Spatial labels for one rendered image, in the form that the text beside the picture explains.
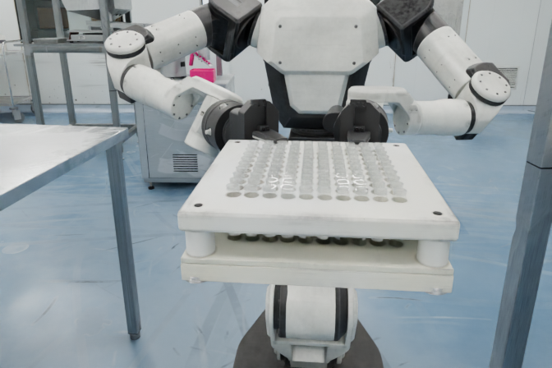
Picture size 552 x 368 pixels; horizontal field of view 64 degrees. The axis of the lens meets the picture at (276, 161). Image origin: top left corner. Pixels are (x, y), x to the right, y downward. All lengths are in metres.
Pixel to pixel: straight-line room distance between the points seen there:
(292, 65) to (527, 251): 0.78
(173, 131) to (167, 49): 2.12
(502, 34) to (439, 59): 5.35
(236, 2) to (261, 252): 0.76
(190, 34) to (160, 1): 4.92
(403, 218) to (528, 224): 0.93
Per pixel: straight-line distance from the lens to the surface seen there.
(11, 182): 1.16
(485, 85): 0.95
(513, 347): 1.51
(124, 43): 0.96
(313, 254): 0.42
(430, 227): 0.40
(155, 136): 3.15
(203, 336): 1.87
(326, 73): 1.02
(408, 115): 0.86
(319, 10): 1.02
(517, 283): 1.39
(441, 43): 1.04
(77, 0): 4.09
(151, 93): 0.88
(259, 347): 1.54
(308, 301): 0.98
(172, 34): 1.03
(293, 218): 0.39
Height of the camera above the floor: 1.17
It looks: 18 degrees down
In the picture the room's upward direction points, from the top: straight up
